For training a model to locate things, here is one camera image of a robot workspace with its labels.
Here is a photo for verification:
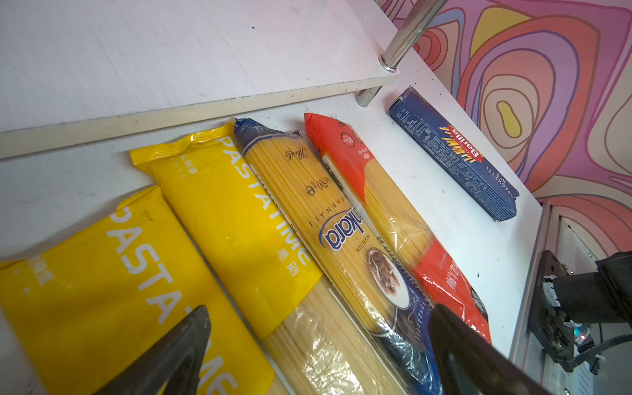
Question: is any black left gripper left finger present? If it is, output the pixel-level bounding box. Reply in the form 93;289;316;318
97;305;212;394

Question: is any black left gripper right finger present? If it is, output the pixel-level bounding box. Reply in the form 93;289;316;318
428;304;548;394

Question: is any red spaghetti bag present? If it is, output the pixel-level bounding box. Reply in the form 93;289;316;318
304;113;492;342

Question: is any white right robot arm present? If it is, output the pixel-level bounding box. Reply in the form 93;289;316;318
553;252;631;324

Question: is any white two-tier shelf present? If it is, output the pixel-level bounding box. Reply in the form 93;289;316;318
1;1;434;159

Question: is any blue Ankara spaghetti bag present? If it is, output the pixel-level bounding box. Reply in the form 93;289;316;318
234;118;444;394

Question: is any yellow Pastatime bag leftmost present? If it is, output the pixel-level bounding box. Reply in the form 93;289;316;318
1;186;286;394

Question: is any yellow pastatime bag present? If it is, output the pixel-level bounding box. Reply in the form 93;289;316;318
130;123;407;394
1;186;286;394

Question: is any blue Barilla spaghetti box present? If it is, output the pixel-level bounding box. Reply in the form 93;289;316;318
388;87;519;222

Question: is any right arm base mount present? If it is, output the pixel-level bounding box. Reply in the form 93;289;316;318
528;250;596;373

